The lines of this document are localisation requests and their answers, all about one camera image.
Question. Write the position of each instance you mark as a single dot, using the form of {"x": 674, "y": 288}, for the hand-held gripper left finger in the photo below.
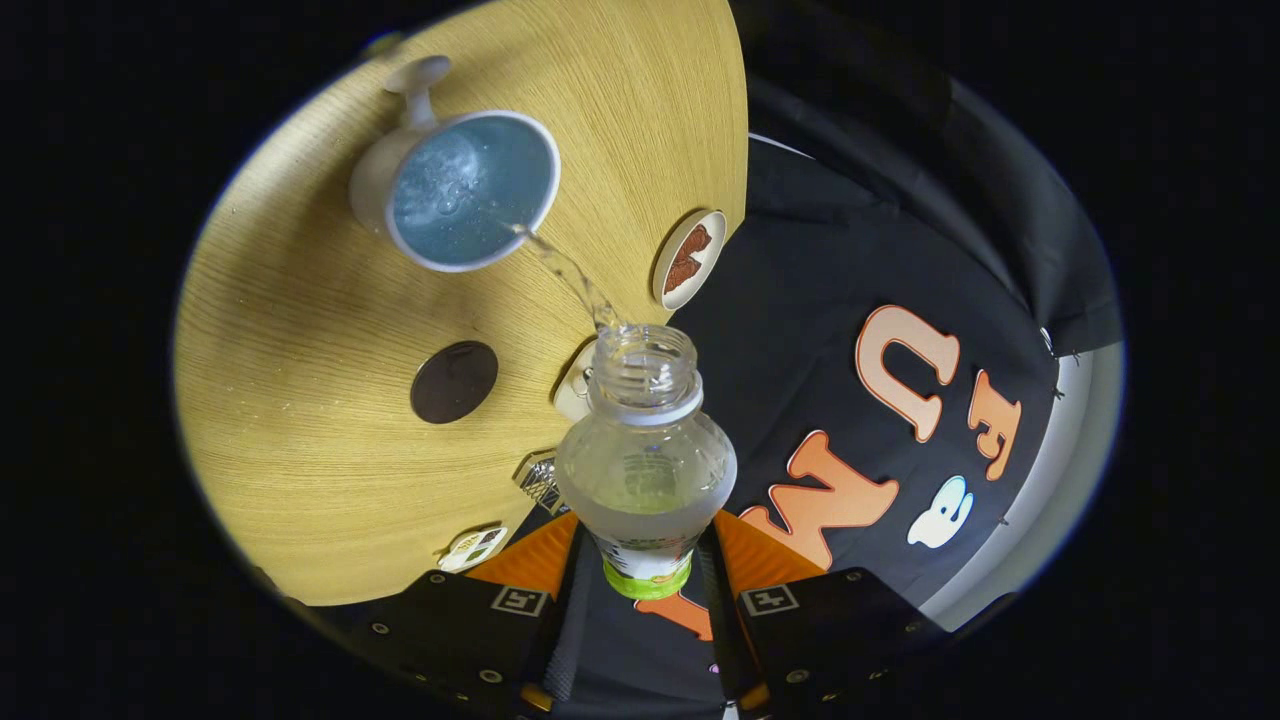
{"x": 560, "y": 640}

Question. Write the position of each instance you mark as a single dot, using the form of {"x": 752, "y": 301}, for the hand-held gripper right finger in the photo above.
{"x": 725, "y": 640}

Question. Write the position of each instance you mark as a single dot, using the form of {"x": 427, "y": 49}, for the clear plastic juice bottle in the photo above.
{"x": 645, "y": 470}

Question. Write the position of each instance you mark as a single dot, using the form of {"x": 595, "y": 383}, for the dark round coaster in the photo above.
{"x": 454, "y": 382}

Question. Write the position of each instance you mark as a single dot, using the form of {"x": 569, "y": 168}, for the white cup with blue inside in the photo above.
{"x": 470, "y": 190}

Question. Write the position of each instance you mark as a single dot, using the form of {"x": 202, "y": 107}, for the white divided plate with beans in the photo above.
{"x": 470, "y": 548}

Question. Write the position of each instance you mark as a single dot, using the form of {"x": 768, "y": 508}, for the white holder with brown sticks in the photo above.
{"x": 575, "y": 395}

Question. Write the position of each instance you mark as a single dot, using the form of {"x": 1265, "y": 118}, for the small white round plate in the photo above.
{"x": 712, "y": 270}

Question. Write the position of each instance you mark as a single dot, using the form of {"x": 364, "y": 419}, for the brown food pieces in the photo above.
{"x": 688, "y": 260}

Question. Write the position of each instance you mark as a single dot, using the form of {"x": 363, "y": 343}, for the wooden table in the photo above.
{"x": 300, "y": 350}

